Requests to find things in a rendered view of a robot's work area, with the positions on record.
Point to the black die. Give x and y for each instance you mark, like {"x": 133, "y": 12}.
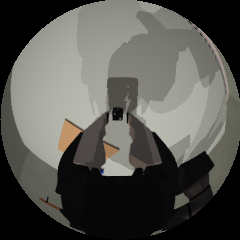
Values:
{"x": 117, "y": 114}

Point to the orange flat mat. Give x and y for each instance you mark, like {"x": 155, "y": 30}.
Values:
{"x": 70, "y": 131}

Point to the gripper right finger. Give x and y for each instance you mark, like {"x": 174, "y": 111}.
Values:
{"x": 149, "y": 152}

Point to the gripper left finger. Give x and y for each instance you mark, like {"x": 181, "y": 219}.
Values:
{"x": 85, "y": 152}

